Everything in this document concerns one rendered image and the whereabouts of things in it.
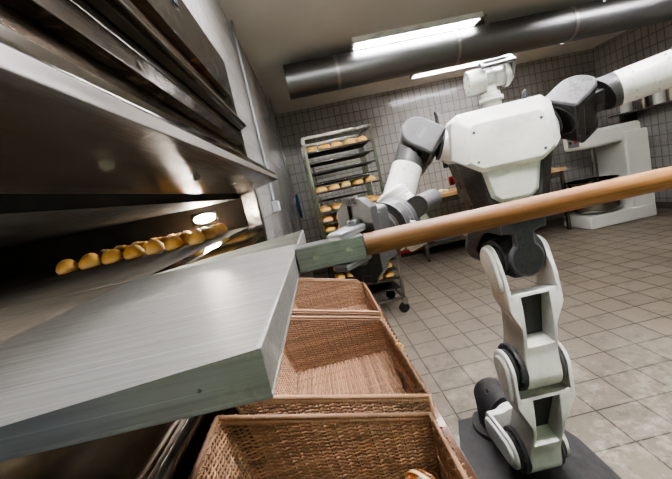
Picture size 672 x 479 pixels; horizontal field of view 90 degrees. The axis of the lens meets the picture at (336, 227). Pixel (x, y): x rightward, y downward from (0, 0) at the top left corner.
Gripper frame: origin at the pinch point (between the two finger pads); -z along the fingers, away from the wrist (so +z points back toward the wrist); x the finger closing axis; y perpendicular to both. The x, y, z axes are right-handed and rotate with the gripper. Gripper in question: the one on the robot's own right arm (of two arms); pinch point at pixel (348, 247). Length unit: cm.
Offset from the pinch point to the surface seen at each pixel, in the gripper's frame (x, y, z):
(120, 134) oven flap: 19.9, -18.9, -15.0
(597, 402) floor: -120, 30, 145
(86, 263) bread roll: 0, -133, 20
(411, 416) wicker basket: -46, -9, 25
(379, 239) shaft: 0.5, 4.4, 0.6
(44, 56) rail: 23.7, -9.9, -24.2
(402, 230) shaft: 0.9, 6.9, 2.6
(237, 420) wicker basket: -36, -39, 3
